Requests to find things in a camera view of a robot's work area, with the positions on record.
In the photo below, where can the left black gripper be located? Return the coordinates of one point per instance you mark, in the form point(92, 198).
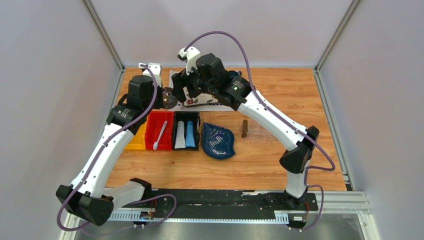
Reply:
point(160, 104)

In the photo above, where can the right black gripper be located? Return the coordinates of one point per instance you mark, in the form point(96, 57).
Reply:
point(181, 81)

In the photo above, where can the blue toothpaste tube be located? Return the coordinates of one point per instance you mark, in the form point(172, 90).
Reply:
point(189, 138)

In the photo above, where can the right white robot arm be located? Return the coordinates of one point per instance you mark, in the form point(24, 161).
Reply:
point(206, 74)

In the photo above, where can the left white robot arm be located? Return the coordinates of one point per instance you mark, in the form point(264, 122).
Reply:
point(86, 197)

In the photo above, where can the white toothbrush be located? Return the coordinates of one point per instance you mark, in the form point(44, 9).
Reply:
point(156, 143)

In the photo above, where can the white toothpaste tube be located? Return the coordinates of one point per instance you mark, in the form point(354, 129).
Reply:
point(180, 141)

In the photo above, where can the white patterned placemat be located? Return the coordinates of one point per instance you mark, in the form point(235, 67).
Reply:
point(217, 107)

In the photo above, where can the red plastic bin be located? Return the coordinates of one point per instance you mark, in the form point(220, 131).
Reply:
point(155, 121)

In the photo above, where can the square floral ceramic plate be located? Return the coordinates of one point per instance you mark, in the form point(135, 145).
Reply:
point(201, 99)

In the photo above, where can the black plastic bin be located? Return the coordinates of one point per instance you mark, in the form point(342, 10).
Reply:
point(188, 116)

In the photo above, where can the yellow plastic bin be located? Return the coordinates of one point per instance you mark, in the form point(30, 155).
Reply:
point(138, 141)

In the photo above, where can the dark blue ceramic mug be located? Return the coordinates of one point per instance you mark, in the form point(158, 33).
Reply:
point(234, 73)

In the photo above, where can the blue shell-shaped dish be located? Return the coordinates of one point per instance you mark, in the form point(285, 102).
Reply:
point(217, 141)

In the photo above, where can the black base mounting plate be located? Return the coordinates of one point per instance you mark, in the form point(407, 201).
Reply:
point(221, 204)

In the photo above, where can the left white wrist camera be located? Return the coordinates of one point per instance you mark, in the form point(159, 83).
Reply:
point(155, 68)

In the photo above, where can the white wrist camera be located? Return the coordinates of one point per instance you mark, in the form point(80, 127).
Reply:
point(155, 68)
point(190, 57)

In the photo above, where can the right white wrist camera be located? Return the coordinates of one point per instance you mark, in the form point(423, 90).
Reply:
point(190, 57)

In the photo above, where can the clear glass tray wooden handles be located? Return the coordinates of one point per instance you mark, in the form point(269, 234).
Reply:
point(251, 131)

